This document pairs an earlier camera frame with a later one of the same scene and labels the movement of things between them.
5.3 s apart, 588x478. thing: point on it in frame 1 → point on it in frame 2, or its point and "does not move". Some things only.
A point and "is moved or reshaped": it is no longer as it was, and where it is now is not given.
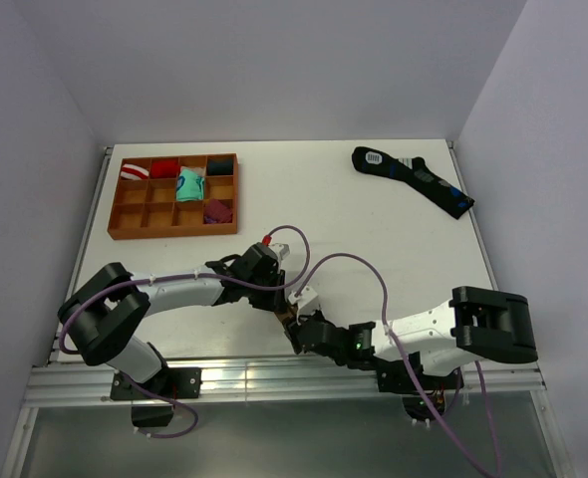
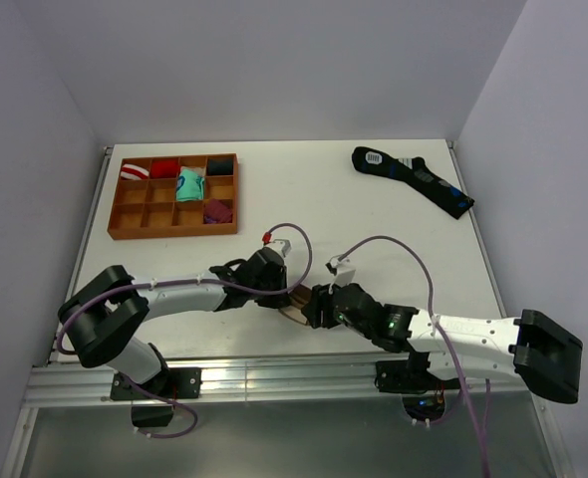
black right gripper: (292, 328) → (321, 299)
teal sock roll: (190, 183) does not move
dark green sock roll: (219, 166) does not move
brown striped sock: (288, 315) is moved or reshaped
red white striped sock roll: (134, 172) does not move
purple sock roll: (214, 212) does not move
